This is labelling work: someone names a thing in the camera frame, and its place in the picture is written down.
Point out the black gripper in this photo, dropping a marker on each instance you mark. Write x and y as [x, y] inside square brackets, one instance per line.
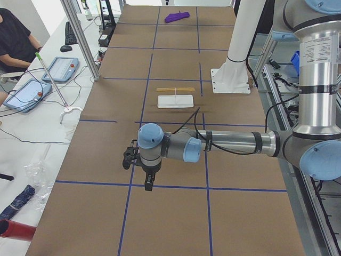
[150, 169]

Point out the purple towel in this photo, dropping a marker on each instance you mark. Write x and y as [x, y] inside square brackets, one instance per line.
[176, 16]

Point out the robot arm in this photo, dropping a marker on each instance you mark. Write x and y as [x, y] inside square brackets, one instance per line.
[313, 145]

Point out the white wooden towel rack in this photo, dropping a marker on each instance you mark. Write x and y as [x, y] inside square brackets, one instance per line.
[175, 100]

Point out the clear plastic bag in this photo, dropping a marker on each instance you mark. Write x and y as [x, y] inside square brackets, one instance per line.
[39, 178]

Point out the folded blue umbrella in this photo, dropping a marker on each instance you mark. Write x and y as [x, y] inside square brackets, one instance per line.
[20, 201]

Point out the far blue teach pendant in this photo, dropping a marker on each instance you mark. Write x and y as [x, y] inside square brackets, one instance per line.
[62, 68]

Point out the blue teach pendant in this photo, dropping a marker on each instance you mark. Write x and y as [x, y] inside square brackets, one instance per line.
[28, 96]
[62, 68]

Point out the red cylinder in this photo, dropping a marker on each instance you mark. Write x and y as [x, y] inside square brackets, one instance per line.
[15, 230]

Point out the near blue teach pendant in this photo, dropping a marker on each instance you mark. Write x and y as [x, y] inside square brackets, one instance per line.
[28, 96]

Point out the black power adapter box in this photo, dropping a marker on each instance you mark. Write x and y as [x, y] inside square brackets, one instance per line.
[103, 40]

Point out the black computer mouse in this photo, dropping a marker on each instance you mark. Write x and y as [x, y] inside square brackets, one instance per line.
[66, 48]

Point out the black keyboard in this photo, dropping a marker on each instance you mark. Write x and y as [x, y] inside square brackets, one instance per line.
[70, 37]

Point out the clear bottle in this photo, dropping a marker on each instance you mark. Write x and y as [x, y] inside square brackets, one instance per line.
[87, 11]

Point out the person in black shirt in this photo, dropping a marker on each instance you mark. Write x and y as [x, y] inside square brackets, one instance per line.
[18, 45]

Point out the blue plastic bin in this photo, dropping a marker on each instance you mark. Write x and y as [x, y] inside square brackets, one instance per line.
[295, 61]

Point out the grabber stick green handle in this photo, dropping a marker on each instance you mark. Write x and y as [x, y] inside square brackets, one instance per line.
[47, 78]

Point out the white camera mast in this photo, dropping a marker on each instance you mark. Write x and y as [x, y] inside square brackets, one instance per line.
[232, 76]

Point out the aluminium frame post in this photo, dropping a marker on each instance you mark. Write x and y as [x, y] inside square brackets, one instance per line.
[81, 39]

